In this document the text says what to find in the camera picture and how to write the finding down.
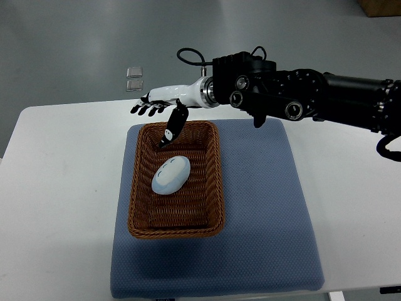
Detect blue padded mat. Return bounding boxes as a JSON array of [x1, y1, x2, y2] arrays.
[[110, 119, 325, 299]]

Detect upper silver floor plate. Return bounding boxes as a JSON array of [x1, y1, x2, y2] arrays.
[[127, 66, 143, 78]]

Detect brown wicker basket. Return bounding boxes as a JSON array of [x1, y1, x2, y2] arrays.
[[127, 120, 225, 239]]

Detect brown cardboard box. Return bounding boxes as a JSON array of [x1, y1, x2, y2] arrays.
[[357, 0, 400, 18]]

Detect black cable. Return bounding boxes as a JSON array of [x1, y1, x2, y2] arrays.
[[376, 134, 401, 162]]

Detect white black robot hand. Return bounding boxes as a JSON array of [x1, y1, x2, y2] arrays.
[[130, 83, 204, 148]]

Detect silver floor plate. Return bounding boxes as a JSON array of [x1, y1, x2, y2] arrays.
[[126, 80, 143, 92], [127, 66, 143, 78]]

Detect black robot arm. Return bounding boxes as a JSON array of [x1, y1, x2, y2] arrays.
[[132, 51, 400, 152]]

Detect light blue egg toy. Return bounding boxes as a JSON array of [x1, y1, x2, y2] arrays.
[[152, 156, 190, 195]]

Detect lower silver floor plate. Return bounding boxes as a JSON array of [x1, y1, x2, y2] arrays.
[[126, 80, 143, 92]]

